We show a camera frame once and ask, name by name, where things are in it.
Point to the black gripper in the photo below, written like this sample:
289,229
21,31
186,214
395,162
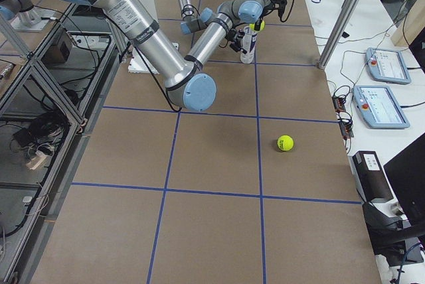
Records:
256,26
236,39

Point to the yellow tennis ball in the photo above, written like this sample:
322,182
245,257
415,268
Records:
261,26
285,143

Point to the clear tennis ball can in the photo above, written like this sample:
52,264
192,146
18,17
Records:
248,44

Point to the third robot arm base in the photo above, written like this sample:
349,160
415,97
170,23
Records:
23,15

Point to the small orange circuit board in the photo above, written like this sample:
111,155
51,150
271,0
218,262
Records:
339,103

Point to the far teach pendant tablet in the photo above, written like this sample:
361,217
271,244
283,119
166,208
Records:
387,66

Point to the teach pendant tablet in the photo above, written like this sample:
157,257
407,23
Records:
379,108
387,66

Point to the near teach pendant tablet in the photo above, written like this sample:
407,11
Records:
379,108

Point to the black box with label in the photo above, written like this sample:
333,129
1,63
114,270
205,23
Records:
371,176

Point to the black computer monitor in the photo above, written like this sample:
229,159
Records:
405,173

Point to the aluminium frame post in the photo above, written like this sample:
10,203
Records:
345,15

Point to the aluminium side frame rack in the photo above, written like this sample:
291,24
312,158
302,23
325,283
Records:
49,80

